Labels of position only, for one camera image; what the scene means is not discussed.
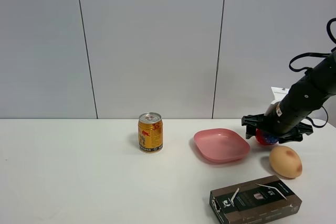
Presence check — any pink square plastic plate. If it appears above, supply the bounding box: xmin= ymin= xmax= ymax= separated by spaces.
xmin=193 ymin=128 xmax=250 ymax=164

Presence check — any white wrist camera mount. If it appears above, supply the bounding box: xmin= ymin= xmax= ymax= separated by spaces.
xmin=271 ymin=87 xmax=289 ymax=104

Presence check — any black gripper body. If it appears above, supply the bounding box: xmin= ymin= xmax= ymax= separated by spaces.
xmin=264 ymin=100 xmax=312 ymax=137

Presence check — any brown coffee capsule box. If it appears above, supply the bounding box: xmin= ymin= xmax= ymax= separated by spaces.
xmin=209 ymin=175 xmax=302 ymax=224

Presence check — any multicolour bumpy toy ball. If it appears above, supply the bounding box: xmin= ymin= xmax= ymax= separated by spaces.
xmin=255 ymin=129 xmax=279 ymax=146

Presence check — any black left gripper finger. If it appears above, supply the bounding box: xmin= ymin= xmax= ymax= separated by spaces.
xmin=278 ymin=122 xmax=313 ymax=142

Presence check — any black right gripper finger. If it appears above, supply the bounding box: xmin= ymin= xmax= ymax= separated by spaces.
xmin=241 ymin=114 xmax=266 ymax=139

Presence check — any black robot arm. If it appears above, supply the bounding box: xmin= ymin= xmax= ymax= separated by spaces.
xmin=241 ymin=51 xmax=335 ymax=145

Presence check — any gold energy drink can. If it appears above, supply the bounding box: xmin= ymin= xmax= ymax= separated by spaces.
xmin=138 ymin=112 xmax=163 ymax=153

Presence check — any tan egg-shaped bread roll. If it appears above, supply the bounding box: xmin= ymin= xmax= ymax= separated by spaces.
xmin=269 ymin=146 xmax=302 ymax=179

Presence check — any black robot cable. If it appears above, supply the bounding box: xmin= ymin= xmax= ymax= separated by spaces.
xmin=288 ymin=17 xmax=336 ymax=129

